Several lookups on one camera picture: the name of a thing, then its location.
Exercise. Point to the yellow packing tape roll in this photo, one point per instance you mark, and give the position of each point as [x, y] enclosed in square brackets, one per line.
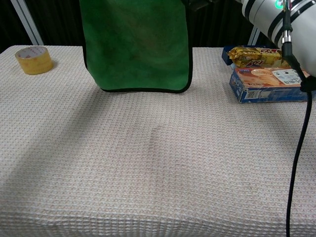
[34, 61]

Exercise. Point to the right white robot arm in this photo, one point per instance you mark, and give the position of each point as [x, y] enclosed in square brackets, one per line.
[266, 14]

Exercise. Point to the black curtain panel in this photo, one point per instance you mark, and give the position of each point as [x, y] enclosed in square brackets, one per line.
[59, 22]
[222, 24]
[267, 40]
[10, 24]

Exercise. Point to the gold snack packet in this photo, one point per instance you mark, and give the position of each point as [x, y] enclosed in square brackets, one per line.
[254, 58]

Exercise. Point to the green cloth black trim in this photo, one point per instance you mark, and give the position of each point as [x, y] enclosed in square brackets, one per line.
[135, 49]

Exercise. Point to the white aluminium frame post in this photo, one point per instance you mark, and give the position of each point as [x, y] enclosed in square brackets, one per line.
[253, 37]
[27, 22]

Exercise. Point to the beige waffle tablecloth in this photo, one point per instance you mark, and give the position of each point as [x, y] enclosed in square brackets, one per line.
[123, 160]

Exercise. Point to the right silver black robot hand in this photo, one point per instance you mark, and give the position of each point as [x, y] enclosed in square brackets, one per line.
[197, 3]

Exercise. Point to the dark blue snack packet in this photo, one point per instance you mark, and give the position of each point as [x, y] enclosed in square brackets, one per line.
[225, 55]

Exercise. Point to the orange snack box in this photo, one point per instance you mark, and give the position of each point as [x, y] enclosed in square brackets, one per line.
[264, 84]

